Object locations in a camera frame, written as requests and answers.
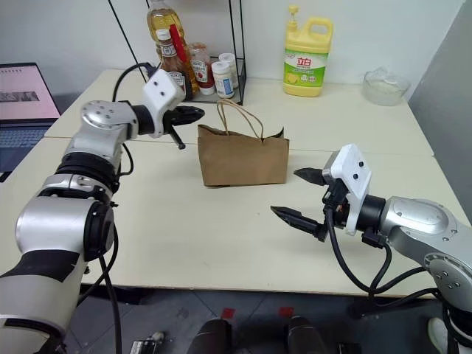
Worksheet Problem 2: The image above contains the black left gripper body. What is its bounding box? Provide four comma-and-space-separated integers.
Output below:
162, 106, 185, 150

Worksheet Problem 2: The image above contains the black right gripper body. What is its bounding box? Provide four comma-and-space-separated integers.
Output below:
322, 180, 350, 229

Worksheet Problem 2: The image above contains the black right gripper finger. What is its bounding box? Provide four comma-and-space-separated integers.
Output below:
294, 167, 327, 187
270, 205, 329, 243

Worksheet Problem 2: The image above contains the brown paper bag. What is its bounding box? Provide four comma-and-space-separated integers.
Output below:
197, 99, 290, 187

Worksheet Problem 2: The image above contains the red ketchup bottle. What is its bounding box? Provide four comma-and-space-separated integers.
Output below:
189, 43, 215, 96

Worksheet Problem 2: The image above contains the white seasoning jar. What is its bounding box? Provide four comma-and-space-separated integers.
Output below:
211, 61, 235, 99
218, 52, 240, 89

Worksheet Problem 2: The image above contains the brown sauce bottle white cap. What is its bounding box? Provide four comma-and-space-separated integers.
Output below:
156, 29, 190, 101

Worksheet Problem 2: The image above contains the large cooking oil bottle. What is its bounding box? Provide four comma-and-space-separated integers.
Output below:
146, 0, 193, 100

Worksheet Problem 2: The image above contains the yellow detergent bottle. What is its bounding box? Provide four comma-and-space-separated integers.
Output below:
282, 4, 334, 98

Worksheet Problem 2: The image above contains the clear plastic bowl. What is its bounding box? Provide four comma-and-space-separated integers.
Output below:
361, 66, 412, 107

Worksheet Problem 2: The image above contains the dark rounded shape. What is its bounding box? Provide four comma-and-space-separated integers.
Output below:
286, 315, 330, 354
187, 318, 234, 354

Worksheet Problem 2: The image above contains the open laptop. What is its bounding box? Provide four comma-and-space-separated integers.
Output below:
0, 62, 62, 182

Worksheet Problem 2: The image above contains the small black box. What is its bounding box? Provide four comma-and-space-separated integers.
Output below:
129, 330, 166, 354

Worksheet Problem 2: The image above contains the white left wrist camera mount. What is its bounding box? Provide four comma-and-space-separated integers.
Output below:
142, 69, 186, 139

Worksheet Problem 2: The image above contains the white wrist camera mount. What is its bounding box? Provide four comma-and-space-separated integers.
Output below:
142, 69, 186, 139
322, 144, 372, 235

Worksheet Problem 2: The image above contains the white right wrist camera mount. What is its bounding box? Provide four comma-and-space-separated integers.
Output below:
322, 144, 372, 235

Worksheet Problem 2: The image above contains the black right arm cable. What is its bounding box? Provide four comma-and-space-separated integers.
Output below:
324, 206, 440, 300

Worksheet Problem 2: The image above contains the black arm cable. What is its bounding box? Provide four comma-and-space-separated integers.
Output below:
324, 206, 440, 300
75, 63, 160, 354

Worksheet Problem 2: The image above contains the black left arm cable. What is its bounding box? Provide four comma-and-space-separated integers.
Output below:
75, 63, 160, 354

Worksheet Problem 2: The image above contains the black wire rack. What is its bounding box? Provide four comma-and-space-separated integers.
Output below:
108, 0, 248, 105

